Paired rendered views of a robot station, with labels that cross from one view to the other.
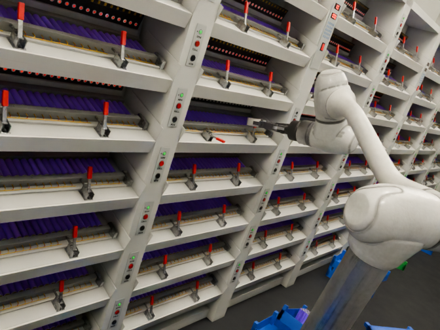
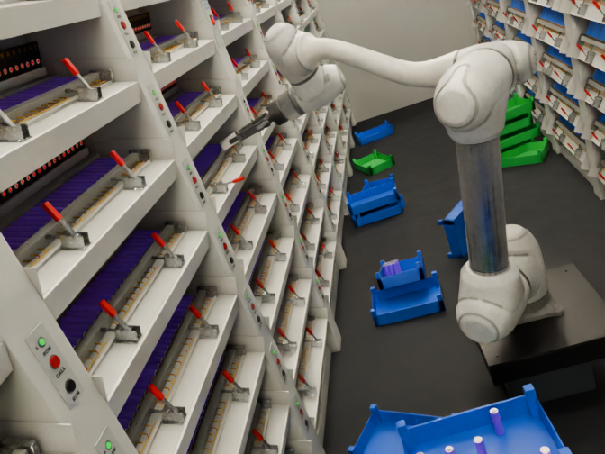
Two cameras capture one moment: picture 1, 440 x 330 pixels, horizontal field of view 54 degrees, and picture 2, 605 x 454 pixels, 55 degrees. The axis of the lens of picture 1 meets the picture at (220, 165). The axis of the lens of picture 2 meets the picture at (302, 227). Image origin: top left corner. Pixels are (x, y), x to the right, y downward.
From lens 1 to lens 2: 0.52 m
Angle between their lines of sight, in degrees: 21
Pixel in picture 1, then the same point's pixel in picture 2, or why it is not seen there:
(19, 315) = not seen: outside the picture
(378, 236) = (486, 111)
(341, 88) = (298, 37)
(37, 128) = (143, 311)
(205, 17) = (146, 75)
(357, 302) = (499, 177)
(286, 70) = (199, 70)
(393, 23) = not seen: outside the picture
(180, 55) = (160, 131)
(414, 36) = not seen: outside the picture
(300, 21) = (169, 13)
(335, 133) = (321, 81)
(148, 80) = (163, 178)
